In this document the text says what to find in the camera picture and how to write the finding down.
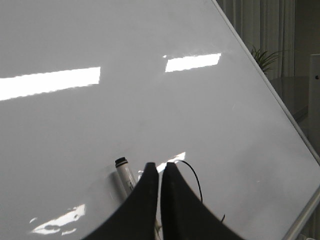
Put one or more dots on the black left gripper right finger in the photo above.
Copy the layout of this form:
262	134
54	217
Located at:
183	215

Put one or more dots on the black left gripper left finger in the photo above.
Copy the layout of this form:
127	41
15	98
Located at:
135	218

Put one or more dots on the white black dry-erase marker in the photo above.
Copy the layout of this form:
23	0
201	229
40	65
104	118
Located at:
125	174

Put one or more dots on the white whiteboard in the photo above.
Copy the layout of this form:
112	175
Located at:
85	82

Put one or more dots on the green potted plant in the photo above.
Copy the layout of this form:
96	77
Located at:
264	59

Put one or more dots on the grey curtain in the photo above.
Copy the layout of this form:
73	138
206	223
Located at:
268	25

